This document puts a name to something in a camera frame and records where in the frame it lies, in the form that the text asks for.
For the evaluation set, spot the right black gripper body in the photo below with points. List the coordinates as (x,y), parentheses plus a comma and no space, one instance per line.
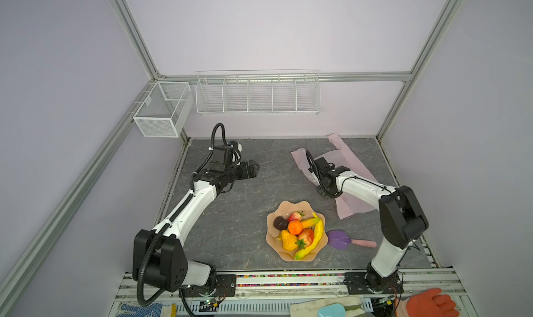
(319,190)

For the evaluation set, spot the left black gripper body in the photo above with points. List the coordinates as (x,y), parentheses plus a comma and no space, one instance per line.
(239,172)

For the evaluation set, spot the pink plastic bag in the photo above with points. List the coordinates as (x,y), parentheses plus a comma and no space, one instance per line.
(360,190)

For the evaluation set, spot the orange tangerine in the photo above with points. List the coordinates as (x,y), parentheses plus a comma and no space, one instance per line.
(295,227)

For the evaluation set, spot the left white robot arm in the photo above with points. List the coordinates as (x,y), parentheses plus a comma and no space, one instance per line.
(159,259)

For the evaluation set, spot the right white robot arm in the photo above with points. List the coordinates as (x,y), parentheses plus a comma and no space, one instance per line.
(402,219)

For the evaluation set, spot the upper red strawberry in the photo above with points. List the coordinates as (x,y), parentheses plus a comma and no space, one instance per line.
(296,216)

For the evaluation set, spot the red strawberry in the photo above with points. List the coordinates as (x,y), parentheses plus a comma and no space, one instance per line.
(296,216)
(305,239)

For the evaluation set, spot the small yellow-green banana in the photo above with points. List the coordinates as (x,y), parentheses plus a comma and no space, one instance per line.
(308,223)

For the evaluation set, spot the beige scalloped fruit bowl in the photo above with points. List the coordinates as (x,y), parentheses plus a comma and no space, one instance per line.
(273,236)

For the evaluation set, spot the dark purple plum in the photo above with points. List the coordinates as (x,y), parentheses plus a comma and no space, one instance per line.
(280,223)

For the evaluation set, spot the lower red strawberry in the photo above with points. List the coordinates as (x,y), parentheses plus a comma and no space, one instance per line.
(305,239)

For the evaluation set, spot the yellow pear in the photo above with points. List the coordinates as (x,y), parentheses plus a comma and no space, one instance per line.
(289,241)

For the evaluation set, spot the long yellow banana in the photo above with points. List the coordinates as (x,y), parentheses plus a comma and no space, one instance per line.
(319,232)

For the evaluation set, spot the small white mesh basket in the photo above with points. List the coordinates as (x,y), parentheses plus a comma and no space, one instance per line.
(165,109)

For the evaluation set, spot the beige cloth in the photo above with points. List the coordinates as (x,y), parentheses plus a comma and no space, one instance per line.
(352,304)

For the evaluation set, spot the teal plastic object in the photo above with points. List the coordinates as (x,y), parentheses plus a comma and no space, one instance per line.
(333,310)

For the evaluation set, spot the blue white knit glove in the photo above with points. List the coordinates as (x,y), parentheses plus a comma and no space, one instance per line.
(154,310)

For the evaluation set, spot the orange rubber glove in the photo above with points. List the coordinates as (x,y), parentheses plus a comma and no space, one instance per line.
(431,303)

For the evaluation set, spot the purple scoop pink handle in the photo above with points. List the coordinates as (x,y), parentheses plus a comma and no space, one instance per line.
(340,240)

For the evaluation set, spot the long white wire basket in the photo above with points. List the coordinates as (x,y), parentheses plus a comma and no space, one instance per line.
(258,92)

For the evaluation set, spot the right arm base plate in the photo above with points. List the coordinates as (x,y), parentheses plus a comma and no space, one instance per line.
(360,283)

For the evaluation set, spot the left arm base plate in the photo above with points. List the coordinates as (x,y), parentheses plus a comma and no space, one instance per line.
(217,285)

